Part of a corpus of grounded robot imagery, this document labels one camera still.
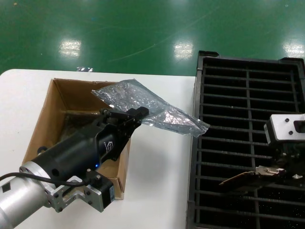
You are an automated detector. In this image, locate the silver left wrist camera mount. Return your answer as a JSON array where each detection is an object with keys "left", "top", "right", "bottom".
[{"left": 46, "top": 168, "right": 116, "bottom": 213}]

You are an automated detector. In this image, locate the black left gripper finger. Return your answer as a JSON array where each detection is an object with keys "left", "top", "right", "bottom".
[
  {"left": 100, "top": 106, "right": 149, "bottom": 119},
  {"left": 120, "top": 117, "right": 143, "bottom": 138}
]

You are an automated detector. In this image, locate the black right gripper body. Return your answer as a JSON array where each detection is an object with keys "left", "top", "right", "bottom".
[{"left": 274, "top": 142, "right": 305, "bottom": 176}]

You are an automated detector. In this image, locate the grey antistatic plastic bag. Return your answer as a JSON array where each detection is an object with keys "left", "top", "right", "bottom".
[{"left": 91, "top": 80, "right": 210, "bottom": 138}]

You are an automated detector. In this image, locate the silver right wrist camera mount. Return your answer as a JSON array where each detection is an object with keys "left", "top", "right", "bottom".
[{"left": 263, "top": 114, "right": 305, "bottom": 146}]

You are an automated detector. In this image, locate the brown cardboard box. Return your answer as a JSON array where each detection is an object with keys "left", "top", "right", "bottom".
[{"left": 20, "top": 78, "right": 134, "bottom": 200}]

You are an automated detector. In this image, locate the bagged graphics card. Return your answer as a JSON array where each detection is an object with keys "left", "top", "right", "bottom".
[{"left": 59, "top": 111, "right": 103, "bottom": 144}]

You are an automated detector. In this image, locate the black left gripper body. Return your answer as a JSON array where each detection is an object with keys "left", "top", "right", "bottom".
[{"left": 32, "top": 114, "right": 133, "bottom": 183}]

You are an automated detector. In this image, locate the black slotted plastic container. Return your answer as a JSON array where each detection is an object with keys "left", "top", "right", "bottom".
[{"left": 184, "top": 50, "right": 305, "bottom": 229}]

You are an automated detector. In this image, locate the black cable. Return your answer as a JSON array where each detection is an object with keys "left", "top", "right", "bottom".
[{"left": 0, "top": 173, "right": 92, "bottom": 188}]

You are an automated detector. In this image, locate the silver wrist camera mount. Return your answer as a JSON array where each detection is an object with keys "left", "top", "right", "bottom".
[
  {"left": 46, "top": 168, "right": 116, "bottom": 213},
  {"left": 263, "top": 114, "right": 305, "bottom": 146}
]

